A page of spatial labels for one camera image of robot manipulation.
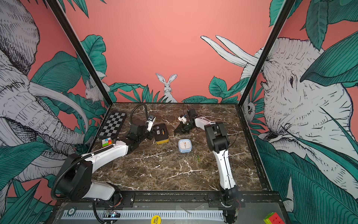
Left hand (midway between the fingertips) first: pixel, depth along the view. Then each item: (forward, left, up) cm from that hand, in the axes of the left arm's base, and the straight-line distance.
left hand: (153, 124), depth 89 cm
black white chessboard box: (+8, +33, -11) cm, 35 cm away
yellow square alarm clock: (0, -3, -12) cm, 12 cm away
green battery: (-18, -29, -15) cm, 37 cm away
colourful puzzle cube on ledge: (-52, -61, -10) cm, 80 cm away
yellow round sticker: (-49, -4, -14) cm, 51 cm away
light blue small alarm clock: (-10, -20, -12) cm, 26 cm away
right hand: (+3, -13, -12) cm, 18 cm away
